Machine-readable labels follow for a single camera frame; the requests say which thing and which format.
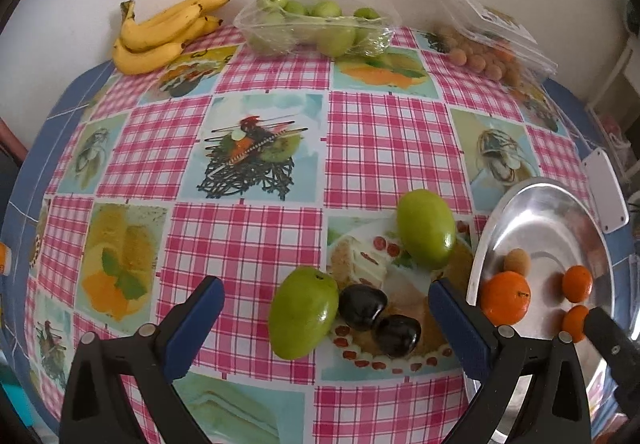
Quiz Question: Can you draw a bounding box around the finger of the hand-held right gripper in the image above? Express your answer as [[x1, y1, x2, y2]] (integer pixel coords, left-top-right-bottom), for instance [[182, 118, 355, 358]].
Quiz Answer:
[[584, 306, 640, 420]]

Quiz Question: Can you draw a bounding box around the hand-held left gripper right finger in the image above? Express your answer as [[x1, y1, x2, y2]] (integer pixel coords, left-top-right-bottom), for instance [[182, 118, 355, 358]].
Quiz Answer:
[[428, 278, 593, 444]]

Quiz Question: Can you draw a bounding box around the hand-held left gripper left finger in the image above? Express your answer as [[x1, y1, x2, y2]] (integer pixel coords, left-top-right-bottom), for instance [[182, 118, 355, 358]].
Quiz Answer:
[[59, 275, 226, 444]]

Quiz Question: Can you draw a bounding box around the dark plum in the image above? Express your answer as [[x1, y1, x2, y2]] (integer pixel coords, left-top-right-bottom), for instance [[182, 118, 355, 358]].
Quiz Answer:
[[376, 314, 422, 358], [338, 285, 389, 330]]

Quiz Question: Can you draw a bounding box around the brown longan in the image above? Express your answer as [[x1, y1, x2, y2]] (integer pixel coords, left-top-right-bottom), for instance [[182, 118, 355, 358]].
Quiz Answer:
[[503, 248, 532, 275]]

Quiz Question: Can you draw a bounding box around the green mango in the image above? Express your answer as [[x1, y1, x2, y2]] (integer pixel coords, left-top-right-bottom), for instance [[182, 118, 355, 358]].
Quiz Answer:
[[396, 189, 457, 271], [268, 266, 341, 360]]

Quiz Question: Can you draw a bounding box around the round metal plate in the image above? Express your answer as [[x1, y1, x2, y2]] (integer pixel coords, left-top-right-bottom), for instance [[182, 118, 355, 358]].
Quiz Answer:
[[465, 178, 616, 444]]

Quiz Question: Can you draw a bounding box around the bag of green fruits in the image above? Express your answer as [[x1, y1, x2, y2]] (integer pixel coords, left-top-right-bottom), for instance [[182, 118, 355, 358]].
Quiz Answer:
[[234, 0, 402, 59]]

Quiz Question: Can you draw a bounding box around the large orange tangerine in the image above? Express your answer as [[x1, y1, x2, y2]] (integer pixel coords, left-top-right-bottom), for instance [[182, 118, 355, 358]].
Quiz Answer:
[[480, 271, 532, 326]]

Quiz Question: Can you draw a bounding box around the small orange tangerine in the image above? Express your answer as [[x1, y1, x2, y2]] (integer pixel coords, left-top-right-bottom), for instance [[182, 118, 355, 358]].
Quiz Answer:
[[562, 265, 594, 303]]

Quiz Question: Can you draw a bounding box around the pink checked printed tablecloth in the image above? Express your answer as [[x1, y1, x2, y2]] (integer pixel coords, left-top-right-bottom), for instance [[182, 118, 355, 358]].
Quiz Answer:
[[22, 21, 621, 444]]

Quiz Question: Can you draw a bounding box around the white plastic device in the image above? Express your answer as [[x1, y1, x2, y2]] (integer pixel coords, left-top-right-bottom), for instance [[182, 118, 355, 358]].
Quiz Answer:
[[582, 147, 630, 235]]

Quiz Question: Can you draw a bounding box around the pile of brown longans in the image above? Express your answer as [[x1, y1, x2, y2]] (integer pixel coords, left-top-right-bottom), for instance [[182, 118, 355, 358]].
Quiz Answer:
[[432, 24, 523, 85]]

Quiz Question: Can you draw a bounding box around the bunch of yellow bananas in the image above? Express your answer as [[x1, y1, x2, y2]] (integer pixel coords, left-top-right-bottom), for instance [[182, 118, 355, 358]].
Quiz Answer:
[[112, 0, 233, 76]]

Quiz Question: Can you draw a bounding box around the clear plastic clamshell box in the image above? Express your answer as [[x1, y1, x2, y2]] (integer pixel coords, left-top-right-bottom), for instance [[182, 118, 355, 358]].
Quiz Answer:
[[425, 0, 558, 86]]

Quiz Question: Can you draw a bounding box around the pile of green jujubes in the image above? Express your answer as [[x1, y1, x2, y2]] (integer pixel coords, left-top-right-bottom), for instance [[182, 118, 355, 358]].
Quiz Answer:
[[247, 0, 388, 57]]

